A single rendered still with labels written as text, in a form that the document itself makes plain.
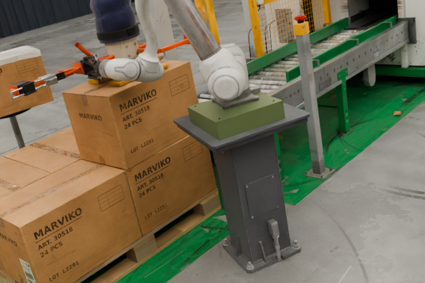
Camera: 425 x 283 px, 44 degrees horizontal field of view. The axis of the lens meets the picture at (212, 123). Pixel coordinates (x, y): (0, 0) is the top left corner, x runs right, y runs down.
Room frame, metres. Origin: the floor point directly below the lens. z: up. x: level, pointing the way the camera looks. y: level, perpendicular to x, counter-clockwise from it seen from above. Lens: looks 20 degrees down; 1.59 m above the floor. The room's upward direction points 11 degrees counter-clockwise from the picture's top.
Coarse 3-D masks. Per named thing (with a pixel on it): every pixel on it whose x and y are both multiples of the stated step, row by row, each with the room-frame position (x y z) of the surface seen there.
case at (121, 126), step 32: (64, 96) 2.76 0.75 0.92; (96, 96) 2.55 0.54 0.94; (128, 96) 2.58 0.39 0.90; (160, 96) 2.72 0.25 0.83; (192, 96) 2.89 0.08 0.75; (96, 128) 2.61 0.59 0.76; (128, 128) 2.54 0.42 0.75; (160, 128) 2.69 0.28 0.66; (96, 160) 2.66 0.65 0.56; (128, 160) 2.51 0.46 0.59
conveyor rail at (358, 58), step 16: (384, 32) 4.17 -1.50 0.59; (400, 32) 4.33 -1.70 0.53; (352, 48) 3.86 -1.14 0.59; (368, 48) 3.95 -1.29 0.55; (384, 48) 4.13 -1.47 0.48; (336, 64) 3.64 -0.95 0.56; (352, 64) 3.78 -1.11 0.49; (368, 64) 3.93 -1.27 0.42; (320, 80) 3.48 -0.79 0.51; (336, 80) 3.62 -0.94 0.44; (272, 96) 3.11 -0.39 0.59; (288, 96) 3.23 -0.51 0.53; (320, 96) 3.46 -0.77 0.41
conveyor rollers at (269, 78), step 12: (336, 36) 4.58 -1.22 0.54; (348, 36) 4.50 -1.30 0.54; (312, 48) 4.34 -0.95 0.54; (324, 48) 4.26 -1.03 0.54; (288, 60) 4.09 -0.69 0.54; (264, 72) 3.83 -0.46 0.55; (276, 72) 3.77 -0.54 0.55; (252, 84) 3.58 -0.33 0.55; (264, 84) 3.59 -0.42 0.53; (276, 84) 3.52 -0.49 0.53; (204, 96) 3.54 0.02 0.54
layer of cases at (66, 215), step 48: (48, 144) 3.14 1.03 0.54; (192, 144) 2.82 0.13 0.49; (0, 192) 2.52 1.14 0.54; (48, 192) 2.41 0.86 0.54; (96, 192) 2.37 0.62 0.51; (144, 192) 2.55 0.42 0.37; (192, 192) 2.77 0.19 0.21; (0, 240) 2.31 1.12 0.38; (48, 240) 2.16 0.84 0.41; (96, 240) 2.32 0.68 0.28
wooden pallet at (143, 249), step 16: (208, 208) 2.83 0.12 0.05; (176, 224) 2.77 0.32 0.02; (192, 224) 2.74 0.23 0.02; (144, 240) 2.50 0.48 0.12; (160, 240) 2.63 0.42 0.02; (112, 256) 2.36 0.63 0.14; (128, 256) 2.50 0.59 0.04; (144, 256) 2.48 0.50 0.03; (0, 272) 2.43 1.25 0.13; (112, 272) 2.40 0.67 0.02; (128, 272) 2.40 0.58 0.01
